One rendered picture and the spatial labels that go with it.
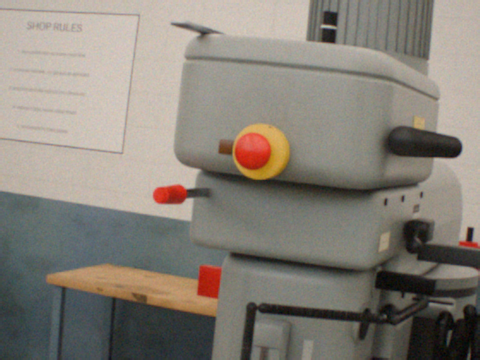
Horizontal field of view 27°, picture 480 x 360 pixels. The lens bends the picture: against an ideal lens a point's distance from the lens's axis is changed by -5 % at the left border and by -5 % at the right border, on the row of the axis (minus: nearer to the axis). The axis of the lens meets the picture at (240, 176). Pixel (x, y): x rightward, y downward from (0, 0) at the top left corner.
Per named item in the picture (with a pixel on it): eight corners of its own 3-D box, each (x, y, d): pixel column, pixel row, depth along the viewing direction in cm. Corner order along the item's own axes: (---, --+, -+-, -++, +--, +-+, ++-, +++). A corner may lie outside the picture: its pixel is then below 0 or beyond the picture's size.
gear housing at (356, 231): (374, 273, 121) (384, 190, 120) (183, 246, 129) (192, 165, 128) (418, 249, 152) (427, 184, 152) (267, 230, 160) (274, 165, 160)
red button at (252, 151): (265, 172, 110) (269, 134, 110) (229, 167, 111) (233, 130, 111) (274, 171, 113) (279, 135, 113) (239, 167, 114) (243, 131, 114)
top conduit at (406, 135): (415, 159, 112) (418, 127, 112) (380, 153, 114) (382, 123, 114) (461, 159, 155) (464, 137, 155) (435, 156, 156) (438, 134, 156)
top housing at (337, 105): (375, 193, 111) (389, 48, 110) (153, 165, 120) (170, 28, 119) (435, 184, 155) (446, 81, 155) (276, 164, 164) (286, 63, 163)
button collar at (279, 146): (281, 182, 112) (287, 127, 112) (229, 176, 114) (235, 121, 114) (286, 182, 114) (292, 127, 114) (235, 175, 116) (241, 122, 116)
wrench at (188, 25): (194, 27, 113) (195, 19, 112) (161, 24, 114) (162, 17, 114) (256, 48, 136) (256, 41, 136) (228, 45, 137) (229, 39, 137)
